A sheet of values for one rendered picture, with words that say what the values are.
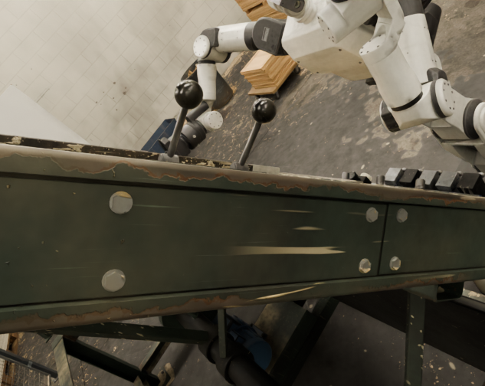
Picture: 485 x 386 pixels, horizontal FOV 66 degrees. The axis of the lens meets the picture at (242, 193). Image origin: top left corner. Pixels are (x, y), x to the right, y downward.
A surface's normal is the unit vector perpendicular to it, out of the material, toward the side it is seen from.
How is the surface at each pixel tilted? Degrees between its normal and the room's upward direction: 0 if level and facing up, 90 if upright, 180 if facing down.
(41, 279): 90
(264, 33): 54
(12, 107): 90
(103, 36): 90
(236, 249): 90
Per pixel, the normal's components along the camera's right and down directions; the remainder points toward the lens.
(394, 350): -0.66, -0.59
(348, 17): 0.29, 0.68
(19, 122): 0.46, 0.18
